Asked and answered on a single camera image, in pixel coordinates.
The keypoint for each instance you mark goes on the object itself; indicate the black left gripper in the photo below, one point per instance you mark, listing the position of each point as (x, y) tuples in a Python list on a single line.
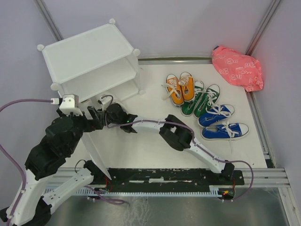
[(92, 124)]

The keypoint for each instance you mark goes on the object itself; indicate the white plastic shoe cabinet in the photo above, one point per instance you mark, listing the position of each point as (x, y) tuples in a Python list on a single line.
[(100, 61)]

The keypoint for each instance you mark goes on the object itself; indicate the orange canvas sneaker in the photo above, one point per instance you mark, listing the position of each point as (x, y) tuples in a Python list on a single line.
[(187, 85), (173, 90)]

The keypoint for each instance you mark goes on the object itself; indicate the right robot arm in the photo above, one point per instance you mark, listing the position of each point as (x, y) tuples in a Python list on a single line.
[(174, 132)]

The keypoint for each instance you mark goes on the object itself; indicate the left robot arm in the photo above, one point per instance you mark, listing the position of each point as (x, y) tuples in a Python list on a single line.
[(31, 206)]

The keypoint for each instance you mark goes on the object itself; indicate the green canvas sneaker left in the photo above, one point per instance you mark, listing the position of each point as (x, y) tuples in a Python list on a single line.
[(188, 107)]

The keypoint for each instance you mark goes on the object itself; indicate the green canvas sneaker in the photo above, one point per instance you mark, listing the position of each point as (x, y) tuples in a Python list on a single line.
[(188, 107), (208, 99)]

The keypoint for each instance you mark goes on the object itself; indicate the green canvas sneaker right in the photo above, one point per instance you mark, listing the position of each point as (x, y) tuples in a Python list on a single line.
[(208, 99)]

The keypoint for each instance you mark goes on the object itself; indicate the blue canvas sneaker upper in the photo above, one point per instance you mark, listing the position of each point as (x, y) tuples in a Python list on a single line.
[(215, 114)]

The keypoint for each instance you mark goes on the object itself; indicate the blue canvas sneaker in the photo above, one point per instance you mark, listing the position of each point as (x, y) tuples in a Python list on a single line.
[(225, 131), (215, 114)]

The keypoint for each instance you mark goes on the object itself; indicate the blue canvas sneaker lower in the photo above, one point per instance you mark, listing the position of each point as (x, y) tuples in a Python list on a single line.
[(225, 131)]

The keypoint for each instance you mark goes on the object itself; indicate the pink patterned plastic bag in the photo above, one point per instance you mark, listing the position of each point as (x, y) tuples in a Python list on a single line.
[(238, 69)]

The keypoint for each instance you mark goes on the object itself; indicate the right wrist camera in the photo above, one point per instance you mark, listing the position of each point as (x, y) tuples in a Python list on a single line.
[(105, 101)]

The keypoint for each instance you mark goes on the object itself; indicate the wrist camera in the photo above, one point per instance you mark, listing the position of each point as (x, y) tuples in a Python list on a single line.
[(68, 104), (105, 101)]

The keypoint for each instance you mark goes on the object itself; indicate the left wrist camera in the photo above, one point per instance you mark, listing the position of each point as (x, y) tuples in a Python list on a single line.
[(68, 104)]

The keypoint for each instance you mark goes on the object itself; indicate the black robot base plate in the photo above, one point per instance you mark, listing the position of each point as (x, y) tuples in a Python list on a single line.
[(168, 180)]

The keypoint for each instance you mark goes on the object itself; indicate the white slotted cable duct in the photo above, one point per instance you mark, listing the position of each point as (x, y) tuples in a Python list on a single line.
[(213, 192)]

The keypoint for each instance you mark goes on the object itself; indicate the aluminium frame rails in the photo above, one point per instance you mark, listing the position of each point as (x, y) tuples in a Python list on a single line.
[(262, 177)]

